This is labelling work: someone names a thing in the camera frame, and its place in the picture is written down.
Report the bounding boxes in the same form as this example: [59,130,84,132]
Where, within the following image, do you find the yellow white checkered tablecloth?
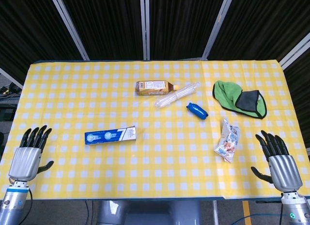
[0,60,310,201]

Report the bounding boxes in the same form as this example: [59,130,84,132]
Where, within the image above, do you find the black floor cables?
[0,83,21,99]

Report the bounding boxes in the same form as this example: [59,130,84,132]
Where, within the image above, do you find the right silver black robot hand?
[250,130,303,193]

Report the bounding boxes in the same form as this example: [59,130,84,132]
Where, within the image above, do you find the white printed snack bag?
[213,118,241,164]

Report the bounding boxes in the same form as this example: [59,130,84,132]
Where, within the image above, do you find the green grey microfiber cloth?
[212,80,268,120]

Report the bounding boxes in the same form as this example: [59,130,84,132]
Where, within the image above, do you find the white partition frame post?
[0,67,24,90]
[201,0,235,60]
[139,0,151,61]
[278,32,310,71]
[48,0,91,61]

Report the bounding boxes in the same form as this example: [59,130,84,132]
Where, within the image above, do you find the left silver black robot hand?
[9,125,54,182]

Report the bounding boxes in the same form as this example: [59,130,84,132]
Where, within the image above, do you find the clear plastic straw bundle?
[155,82,202,108]

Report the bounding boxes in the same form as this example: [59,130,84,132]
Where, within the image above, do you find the brown tea bottle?
[135,80,180,97]

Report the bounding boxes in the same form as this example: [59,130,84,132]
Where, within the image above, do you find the blue cable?
[244,209,293,225]

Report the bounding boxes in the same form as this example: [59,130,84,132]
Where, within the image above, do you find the blue foil packet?
[186,102,208,120]

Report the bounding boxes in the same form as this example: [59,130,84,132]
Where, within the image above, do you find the blue white toothpaste box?
[84,125,137,146]

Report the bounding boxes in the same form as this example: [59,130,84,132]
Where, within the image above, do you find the grey robot torso base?
[97,200,202,225]

